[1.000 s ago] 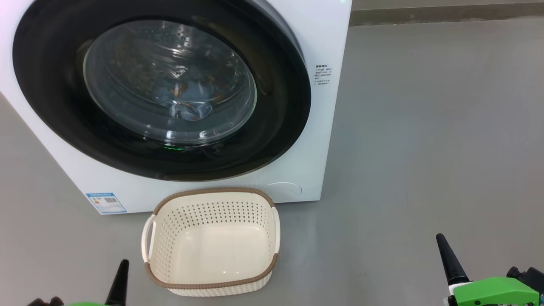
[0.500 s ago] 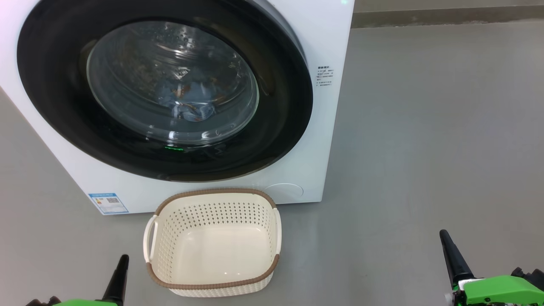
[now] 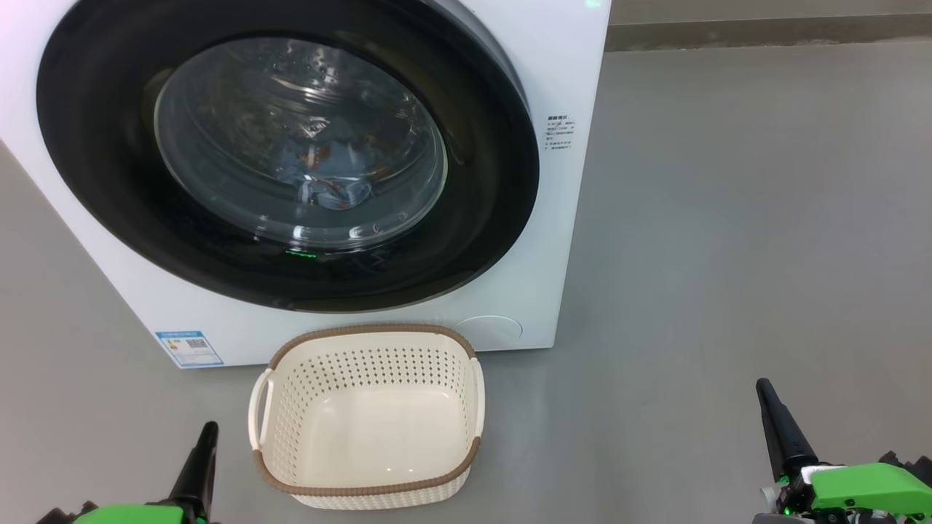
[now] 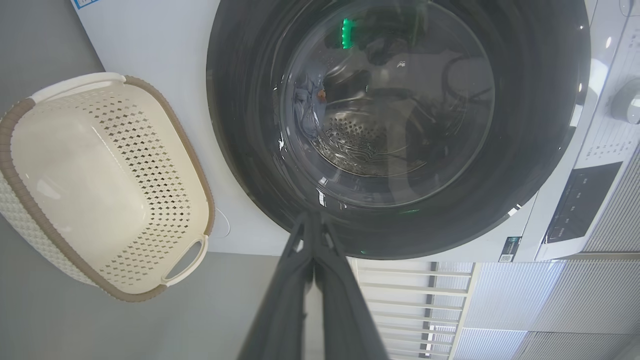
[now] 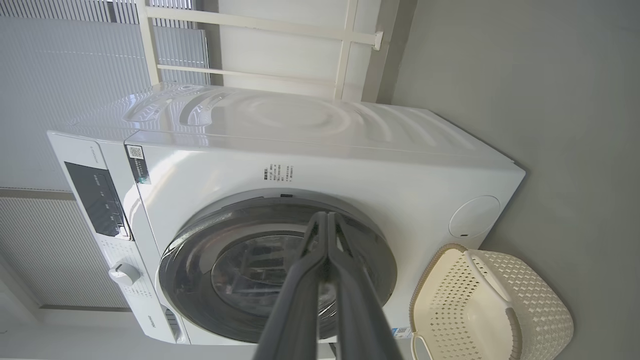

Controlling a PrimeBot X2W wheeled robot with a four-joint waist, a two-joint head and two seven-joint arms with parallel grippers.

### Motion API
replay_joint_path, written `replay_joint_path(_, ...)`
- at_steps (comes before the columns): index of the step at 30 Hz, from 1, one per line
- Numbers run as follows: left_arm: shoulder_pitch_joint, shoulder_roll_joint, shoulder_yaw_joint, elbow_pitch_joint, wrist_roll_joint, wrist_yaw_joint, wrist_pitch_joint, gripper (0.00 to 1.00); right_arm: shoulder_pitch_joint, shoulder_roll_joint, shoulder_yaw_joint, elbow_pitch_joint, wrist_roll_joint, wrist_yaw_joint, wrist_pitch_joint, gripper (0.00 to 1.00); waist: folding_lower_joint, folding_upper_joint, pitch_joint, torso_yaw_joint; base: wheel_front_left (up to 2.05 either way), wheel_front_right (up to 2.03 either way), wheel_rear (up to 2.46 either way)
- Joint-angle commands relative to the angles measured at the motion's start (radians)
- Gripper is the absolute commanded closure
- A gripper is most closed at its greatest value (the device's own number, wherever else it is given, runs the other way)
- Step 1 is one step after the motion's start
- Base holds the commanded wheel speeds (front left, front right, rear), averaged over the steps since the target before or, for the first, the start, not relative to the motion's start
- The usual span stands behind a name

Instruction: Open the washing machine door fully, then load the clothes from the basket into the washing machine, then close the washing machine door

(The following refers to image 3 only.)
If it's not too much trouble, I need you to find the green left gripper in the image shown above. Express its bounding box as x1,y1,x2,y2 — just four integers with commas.
71,421,220,524

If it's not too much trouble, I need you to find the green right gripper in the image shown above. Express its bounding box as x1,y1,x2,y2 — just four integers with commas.
753,378,932,524

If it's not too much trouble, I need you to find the grey washing machine door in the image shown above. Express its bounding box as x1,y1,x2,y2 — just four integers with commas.
36,0,541,314

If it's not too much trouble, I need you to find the white front-load washing machine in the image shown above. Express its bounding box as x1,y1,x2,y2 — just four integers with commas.
0,0,612,370

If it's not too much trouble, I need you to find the blue energy label sticker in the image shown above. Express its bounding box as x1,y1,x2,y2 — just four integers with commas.
154,330,224,369

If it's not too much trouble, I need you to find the cream perforated laundry basket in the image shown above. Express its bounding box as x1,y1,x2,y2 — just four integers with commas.
248,324,486,510

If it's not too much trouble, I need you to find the round white filter cover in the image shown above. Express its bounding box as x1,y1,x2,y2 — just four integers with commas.
452,314,524,352

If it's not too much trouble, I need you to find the printed black text label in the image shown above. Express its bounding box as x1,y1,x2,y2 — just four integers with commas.
544,114,578,152

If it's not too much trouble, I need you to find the grey skirting board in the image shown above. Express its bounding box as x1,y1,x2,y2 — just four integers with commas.
604,13,932,52

